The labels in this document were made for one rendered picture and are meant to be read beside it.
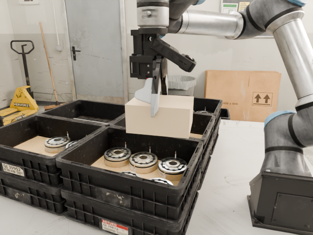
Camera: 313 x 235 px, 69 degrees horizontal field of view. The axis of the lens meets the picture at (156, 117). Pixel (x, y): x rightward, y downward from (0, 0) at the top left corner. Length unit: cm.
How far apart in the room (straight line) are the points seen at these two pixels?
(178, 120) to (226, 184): 54
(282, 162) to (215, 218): 28
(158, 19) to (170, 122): 24
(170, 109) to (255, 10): 51
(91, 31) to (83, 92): 106
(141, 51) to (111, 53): 345
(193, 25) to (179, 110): 32
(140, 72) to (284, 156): 52
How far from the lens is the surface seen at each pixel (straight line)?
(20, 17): 495
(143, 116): 56
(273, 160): 84
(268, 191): 80
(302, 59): 84
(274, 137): 87
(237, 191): 100
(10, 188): 102
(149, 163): 81
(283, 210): 85
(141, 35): 58
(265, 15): 90
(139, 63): 57
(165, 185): 59
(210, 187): 100
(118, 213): 72
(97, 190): 72
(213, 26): 82
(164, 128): 56
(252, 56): 377
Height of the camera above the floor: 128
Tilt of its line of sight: 20 degrees down
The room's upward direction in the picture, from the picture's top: straight up
